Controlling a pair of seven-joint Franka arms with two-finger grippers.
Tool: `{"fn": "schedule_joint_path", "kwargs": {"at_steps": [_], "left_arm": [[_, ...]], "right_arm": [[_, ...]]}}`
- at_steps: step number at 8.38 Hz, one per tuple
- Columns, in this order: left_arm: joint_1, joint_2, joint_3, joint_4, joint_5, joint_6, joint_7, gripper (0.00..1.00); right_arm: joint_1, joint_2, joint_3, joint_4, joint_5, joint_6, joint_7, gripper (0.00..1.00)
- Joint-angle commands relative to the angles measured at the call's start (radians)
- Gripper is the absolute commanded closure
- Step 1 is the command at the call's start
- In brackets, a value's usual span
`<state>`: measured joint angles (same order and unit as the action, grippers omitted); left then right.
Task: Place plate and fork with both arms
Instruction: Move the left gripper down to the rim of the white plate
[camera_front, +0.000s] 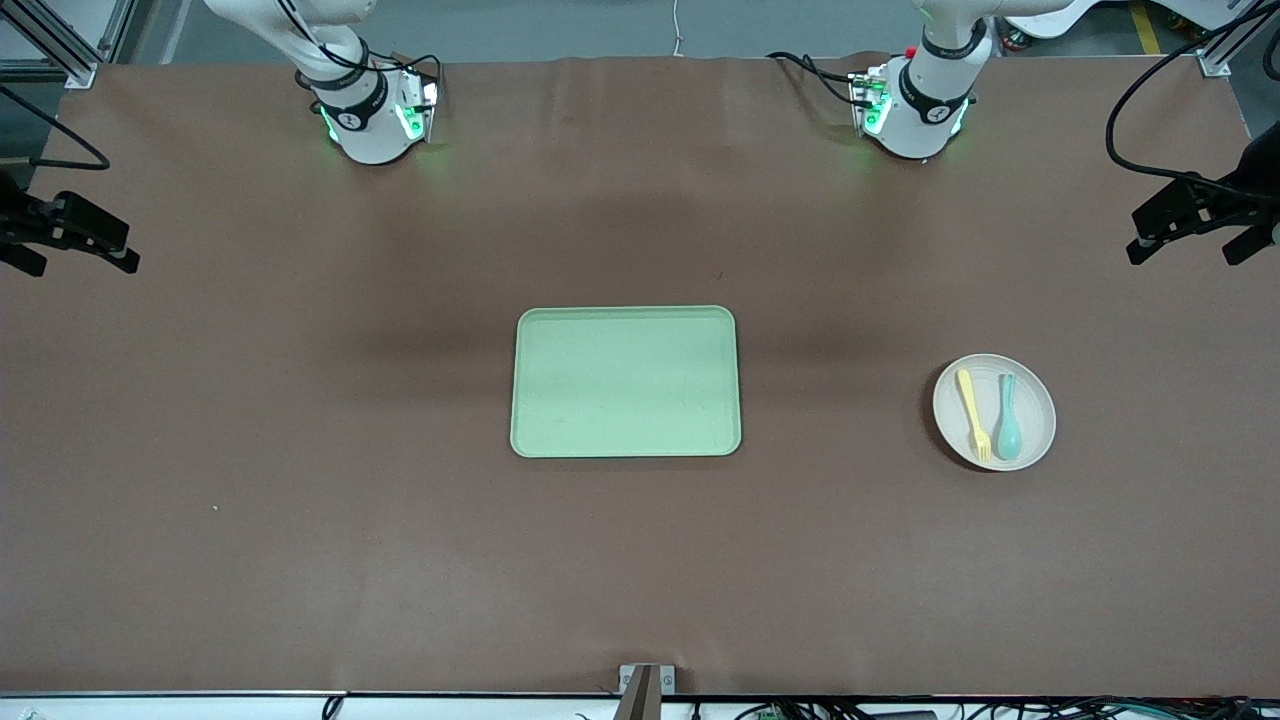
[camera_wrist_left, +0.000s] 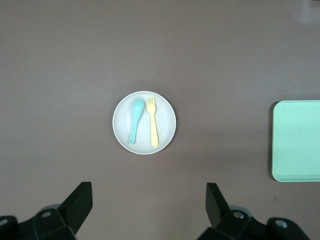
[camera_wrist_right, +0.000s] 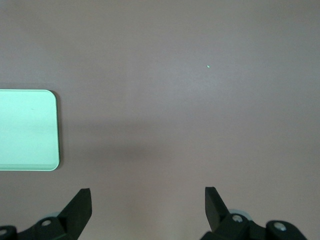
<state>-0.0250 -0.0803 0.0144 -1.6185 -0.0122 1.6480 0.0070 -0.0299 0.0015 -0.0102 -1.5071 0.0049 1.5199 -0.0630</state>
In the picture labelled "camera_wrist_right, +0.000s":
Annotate light green rectangular tray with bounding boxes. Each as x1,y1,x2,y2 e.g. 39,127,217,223
0,89,62,172

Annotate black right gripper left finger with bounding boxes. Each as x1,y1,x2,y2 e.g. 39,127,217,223
16,187,93,240

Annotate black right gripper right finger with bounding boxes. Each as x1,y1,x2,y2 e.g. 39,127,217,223
199,186,266,240

